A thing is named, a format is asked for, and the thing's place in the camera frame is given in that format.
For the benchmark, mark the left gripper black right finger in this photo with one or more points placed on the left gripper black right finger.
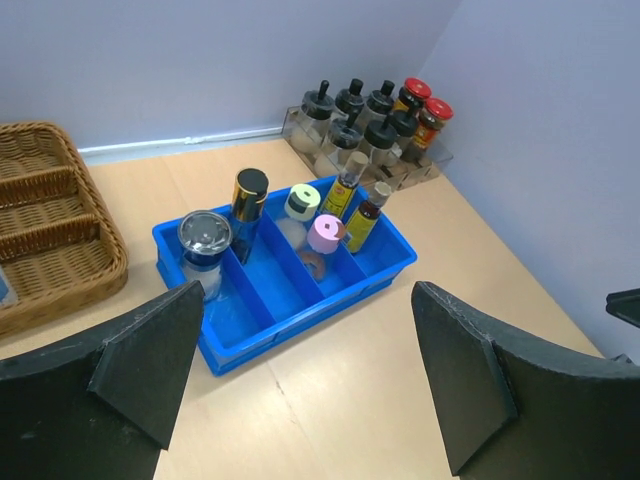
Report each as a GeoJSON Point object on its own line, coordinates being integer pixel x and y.
{"type": "Point", "coordinates": [511, 405]}

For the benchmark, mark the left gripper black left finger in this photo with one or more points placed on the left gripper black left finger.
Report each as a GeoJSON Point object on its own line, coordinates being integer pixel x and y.
{"type": "Point", "coordinates": [102, 403]}

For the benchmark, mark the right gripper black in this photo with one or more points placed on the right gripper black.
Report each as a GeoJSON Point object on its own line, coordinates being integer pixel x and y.
{"type": "Point", "coordinates": [624, 306]}

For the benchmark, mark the silver lid glass jar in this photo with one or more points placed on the silver lid glass jar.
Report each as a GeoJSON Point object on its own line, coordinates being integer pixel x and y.
{"type": "Point", "coordinates": [204, 237]}

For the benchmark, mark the small yellow label bottle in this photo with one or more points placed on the small yellow label bottle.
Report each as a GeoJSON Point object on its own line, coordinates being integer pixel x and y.
{"type": "Point", "coordinates": [364, 218]}

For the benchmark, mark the pink cap spice jar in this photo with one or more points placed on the pink cap spice jar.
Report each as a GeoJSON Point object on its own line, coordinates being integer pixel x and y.
{"type": "Point", "coordinates": [323, 238]}

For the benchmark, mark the black gold cap bottle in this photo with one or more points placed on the black gold cap bottle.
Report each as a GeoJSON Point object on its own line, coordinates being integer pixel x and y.
{"type": "Point", "coordinates": [248, 200]}

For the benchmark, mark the yellow-green cap spice jar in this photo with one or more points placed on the yellow-green cap spice jar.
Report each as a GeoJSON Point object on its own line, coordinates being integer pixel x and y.
{"type": "Point", "coordinates": [299, 209]}

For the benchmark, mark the beige cap yellow label bottle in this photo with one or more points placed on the beige cap yellow label bottle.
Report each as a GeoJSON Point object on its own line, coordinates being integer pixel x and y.
{"type": "Point", "coordinates": [343, 188]}

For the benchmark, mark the clear acrylic condiment rack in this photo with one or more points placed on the clear acrylic condiment rack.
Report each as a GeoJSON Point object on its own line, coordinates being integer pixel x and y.
{"type": "Point", "coordinates": [397, 173]}

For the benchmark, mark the brown wicker basket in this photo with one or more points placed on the brown wicker basket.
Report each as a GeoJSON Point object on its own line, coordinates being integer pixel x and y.
{"type": "Point", "coordinates": [60, 248]}

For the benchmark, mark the blue divided plastic tray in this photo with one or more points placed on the blue divided plastic tray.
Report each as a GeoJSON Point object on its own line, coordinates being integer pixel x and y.
{"type": "Point", "coordinates": [273, 297]}

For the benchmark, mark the red lid sauce jar front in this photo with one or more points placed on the red lid sauce jar front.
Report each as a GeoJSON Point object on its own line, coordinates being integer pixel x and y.
{"type": "Point", "coordinates": [431, 120]}

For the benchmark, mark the red lid sauce jar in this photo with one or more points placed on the red lid sauce jar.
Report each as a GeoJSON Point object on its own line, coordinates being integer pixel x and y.
{"type": "Point", "coordinates": [431, 120]}
{"type": "Point", "coordinates": [413, 94]}

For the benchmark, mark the black cap shaker front right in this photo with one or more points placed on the black cap shaker front right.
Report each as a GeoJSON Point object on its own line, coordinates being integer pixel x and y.
{"type": "Point", "coordinates": [405, 123]}

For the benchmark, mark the black cap shaker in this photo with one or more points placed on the black cap shaker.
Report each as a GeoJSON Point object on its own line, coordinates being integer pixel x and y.
{"type": "Point", "coordinates": [378, 139]}
{"type": "Point", "coordinates": [349, 100]}
{"type": "Point", "coordinates": [405, 123]}
{"type": "Point", "coordinates": [342, 138]}
{"type": "Point", "coordinates": [313, 119]}
{"type": "Point", "coordinates": [379, 103]}

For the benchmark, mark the black cap shaker front middle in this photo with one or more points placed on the black cap shaker front middle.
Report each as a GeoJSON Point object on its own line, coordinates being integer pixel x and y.
{"type": "Point", "coordinates": [378, 139]}

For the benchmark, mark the red lid sauce jar rear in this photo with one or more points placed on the red lid sauce jar rear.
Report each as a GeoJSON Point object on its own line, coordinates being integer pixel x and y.
{"type": "Point", "coordinates": [413, 94]}

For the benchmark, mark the black cap shaker front left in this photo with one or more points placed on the black cap shaker front left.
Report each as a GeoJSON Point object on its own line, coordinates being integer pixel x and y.
{"type": "Point", "coordinates": [342, 138]}

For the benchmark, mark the black cap shaker rear right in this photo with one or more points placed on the black cap shaker rear right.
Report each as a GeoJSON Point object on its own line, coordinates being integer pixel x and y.
{"type": "Point", "coordinates": [379, 103]}

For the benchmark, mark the black cap shaker rear middle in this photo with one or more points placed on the black cap shaker rear middle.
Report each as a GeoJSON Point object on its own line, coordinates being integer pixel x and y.
{"type": "Point", "coordinates": [349, 100]}

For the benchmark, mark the black cap shaker rear left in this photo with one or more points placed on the black cap shaker rear left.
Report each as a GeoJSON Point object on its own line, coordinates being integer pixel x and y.
{"type": "Point", "coordinates": [313, 119]}

